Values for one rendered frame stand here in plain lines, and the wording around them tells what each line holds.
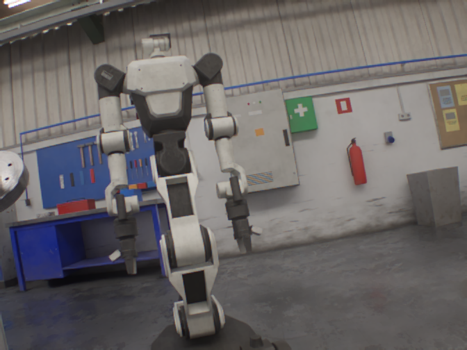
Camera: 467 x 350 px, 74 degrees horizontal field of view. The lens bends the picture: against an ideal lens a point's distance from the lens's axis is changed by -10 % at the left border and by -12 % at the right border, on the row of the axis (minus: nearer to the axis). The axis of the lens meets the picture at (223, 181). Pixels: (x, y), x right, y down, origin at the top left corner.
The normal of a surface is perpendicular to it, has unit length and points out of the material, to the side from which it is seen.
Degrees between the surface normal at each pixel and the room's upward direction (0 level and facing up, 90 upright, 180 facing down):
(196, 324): 106
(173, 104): 90
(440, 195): 93
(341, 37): 90
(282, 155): 90
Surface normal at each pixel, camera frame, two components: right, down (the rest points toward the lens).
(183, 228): 0.11, -0.47
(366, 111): -0.07, -0.03
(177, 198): 0.15, -0.25
